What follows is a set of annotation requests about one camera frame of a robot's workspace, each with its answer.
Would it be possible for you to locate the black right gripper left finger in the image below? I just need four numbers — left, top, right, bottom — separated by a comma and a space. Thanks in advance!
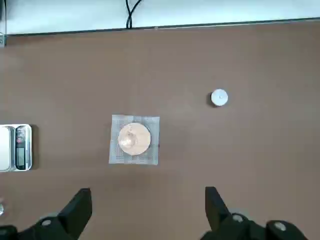
0, 187, 93, 240

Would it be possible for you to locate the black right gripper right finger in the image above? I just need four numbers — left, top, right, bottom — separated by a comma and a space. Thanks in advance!
201, 186, 310, 240

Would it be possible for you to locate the silver digital balance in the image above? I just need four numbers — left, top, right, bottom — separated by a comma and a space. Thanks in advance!
0, 124, 33, 172

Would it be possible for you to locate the small white cap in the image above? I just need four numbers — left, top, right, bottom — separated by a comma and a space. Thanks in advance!
210, 88, 229, 107

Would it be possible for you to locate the black cable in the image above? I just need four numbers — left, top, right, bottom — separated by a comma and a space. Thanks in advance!
125, 0, 143, 29

